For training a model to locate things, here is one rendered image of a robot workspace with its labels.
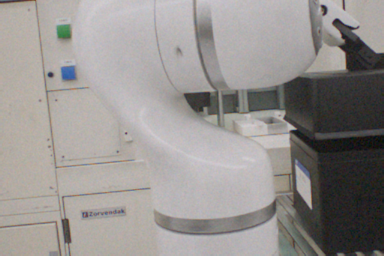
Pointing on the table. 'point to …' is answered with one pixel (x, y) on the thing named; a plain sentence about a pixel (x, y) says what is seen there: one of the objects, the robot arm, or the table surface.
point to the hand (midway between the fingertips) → (364, 57)
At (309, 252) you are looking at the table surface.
